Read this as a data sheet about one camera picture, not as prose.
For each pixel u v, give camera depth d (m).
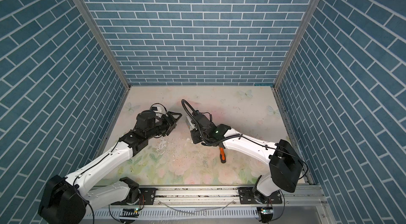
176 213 0.77
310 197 0.76
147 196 0.75
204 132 0.60
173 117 0.72
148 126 0.62
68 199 0.38
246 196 0.74
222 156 0.84
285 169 0.43
